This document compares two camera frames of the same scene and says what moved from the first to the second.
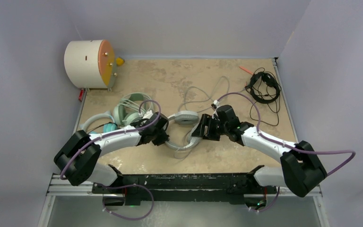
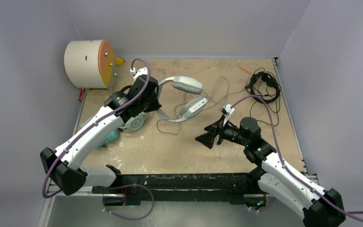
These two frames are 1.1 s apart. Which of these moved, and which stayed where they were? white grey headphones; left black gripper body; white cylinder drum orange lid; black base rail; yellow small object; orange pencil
Moved: left black gripper body; white grey headphones
Stayed: black base rail; yellow small object; white cylinder drum orange lid; orange pencil
